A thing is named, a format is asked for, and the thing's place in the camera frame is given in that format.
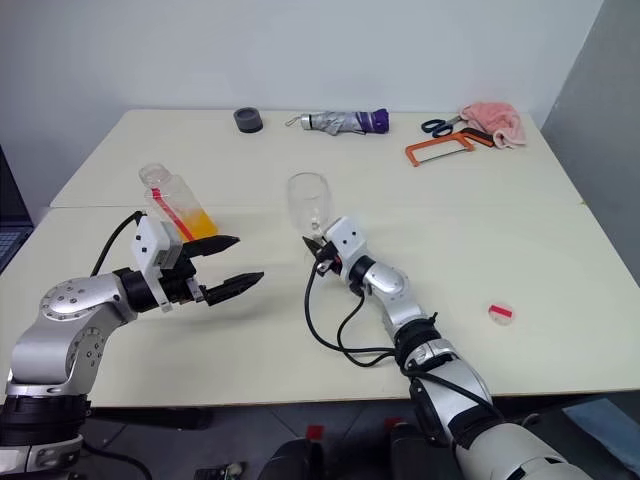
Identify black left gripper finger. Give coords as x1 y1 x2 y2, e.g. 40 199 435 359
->
188 235 241 260
205 272 265 307

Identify dark laptop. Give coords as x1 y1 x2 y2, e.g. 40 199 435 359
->
0 144 34 274

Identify clear wine glass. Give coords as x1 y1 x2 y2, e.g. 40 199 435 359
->
286 172 334 262

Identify pink towel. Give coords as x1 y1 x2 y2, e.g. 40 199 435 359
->
458 101 527 150

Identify small black device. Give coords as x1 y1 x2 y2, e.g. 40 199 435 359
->
193 460 247 480

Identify orange hacksaw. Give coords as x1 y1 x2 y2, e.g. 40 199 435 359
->
404 128 496 169

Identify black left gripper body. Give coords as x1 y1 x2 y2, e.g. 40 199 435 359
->
160 242 209 306

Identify black floor cable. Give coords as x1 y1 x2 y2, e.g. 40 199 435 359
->
82 434 152 480

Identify folded silver purple umbrella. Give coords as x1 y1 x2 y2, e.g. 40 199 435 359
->
285 107 391 137

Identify clear bottle cap red stripe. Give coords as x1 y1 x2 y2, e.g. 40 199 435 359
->
487 303 516 326

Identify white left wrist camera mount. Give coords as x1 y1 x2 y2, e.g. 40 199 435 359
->
130 215 184 312

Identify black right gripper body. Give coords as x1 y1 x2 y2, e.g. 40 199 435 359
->
314 239 344 276

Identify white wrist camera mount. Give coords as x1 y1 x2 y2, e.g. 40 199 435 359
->
323 216 370 266
130 215 184 312

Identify bottle with orange liquid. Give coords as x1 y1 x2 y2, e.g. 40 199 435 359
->
138 162 220 246

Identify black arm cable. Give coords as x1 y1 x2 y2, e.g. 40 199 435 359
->
89 211 147 277
304 259 504 421

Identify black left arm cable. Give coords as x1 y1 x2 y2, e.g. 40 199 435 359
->
89 211 147 277

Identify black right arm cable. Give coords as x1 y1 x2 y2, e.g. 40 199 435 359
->
304 259 504 421

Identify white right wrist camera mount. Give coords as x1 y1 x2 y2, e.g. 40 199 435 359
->
323 216 370 266

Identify blue handled scissors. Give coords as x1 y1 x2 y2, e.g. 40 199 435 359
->
421 114 464 139

